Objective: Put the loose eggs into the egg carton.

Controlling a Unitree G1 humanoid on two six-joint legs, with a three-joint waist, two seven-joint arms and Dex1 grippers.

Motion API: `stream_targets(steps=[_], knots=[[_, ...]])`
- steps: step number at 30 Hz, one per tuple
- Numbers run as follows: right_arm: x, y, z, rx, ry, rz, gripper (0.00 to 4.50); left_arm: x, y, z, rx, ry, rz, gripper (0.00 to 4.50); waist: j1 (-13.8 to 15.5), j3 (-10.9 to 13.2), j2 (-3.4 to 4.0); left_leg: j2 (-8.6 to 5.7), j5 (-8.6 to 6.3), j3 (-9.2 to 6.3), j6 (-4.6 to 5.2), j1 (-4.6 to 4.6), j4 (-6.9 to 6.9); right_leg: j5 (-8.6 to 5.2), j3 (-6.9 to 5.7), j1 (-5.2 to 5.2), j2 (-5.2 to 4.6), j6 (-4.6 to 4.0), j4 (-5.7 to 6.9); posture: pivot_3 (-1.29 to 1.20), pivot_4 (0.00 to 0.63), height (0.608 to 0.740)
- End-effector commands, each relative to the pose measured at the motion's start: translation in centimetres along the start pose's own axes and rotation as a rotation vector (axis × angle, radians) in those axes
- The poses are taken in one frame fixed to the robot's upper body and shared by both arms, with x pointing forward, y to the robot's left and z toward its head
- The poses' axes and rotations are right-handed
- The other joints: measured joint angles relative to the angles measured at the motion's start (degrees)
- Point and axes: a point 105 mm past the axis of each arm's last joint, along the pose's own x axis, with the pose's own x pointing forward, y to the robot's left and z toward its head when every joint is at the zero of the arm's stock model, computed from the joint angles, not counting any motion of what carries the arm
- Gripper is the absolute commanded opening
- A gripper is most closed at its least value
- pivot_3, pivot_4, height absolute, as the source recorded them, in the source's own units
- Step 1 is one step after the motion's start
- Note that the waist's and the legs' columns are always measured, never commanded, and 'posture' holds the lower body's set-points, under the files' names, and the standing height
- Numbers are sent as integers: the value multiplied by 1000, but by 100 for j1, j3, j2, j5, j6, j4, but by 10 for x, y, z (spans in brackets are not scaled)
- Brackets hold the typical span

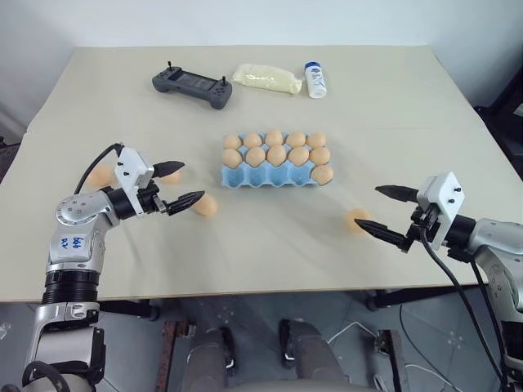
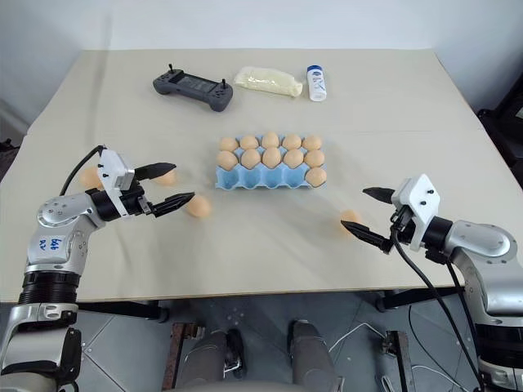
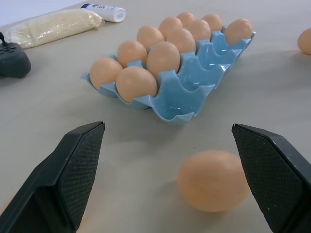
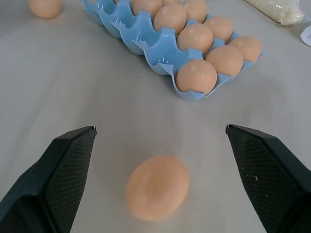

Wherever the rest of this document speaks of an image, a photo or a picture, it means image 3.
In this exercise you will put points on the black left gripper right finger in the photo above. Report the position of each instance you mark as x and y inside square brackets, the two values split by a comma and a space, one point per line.
[274, 179]

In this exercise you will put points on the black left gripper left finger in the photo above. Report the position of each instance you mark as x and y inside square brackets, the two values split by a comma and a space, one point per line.
[60, 184]

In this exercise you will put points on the blue plastic egg tray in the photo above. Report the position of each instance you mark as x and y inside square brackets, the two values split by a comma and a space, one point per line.
[192, 75]

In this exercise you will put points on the brown egg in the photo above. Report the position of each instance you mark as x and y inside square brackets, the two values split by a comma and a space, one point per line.
[213, 22]
[131, 52]
[150, 36]
[199, 30]
[186, 18]
[213, 180]
[305, 40]
[163, 58]
[238, 31]
[170, 25]
[136, 83]
[181, 40]
[105, 72]

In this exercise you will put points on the black game controller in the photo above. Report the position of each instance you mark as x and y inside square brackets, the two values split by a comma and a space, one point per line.
[12, 60]

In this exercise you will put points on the clear bag of grain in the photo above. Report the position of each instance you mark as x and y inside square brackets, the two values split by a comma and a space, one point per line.
[53, 26]

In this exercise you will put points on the white tube with blue print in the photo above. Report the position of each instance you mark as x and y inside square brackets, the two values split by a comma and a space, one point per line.
[107, 10]

